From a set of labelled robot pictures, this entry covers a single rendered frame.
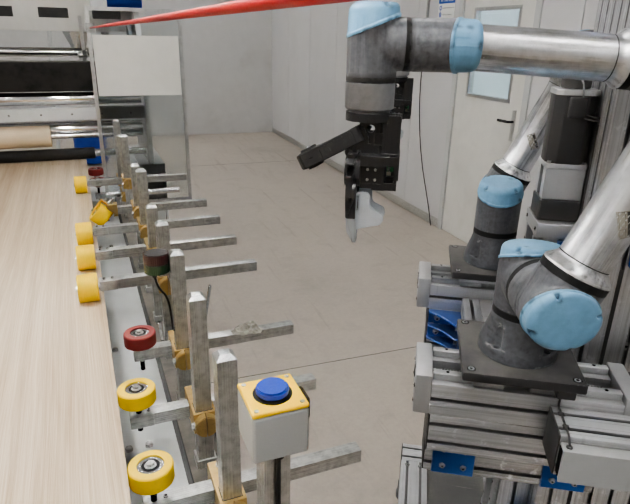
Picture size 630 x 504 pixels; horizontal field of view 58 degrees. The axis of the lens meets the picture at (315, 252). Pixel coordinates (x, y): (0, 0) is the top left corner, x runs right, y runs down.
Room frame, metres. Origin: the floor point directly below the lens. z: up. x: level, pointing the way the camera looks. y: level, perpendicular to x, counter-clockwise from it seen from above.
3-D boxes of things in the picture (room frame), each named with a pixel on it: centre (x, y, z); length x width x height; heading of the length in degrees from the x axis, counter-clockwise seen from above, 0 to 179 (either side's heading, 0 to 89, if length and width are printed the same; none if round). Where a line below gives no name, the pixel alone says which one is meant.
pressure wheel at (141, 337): (1.28, 0.45, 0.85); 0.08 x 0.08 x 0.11
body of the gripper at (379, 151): (0.89, -0.09, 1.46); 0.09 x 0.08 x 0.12; 80
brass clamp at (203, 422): (1.07, 0.25, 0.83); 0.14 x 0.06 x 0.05; 22
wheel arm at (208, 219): (2.02, 0.61, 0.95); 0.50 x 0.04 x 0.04; 112
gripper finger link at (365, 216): (0.87, -0.08, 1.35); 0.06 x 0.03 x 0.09; 80
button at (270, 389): (0.58, 0.05, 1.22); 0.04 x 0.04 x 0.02
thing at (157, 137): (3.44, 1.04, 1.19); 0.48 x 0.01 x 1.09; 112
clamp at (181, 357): (1.30, 0.35, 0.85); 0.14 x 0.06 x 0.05; 22
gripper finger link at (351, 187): (0.87, -0.06, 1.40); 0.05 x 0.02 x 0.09; 170
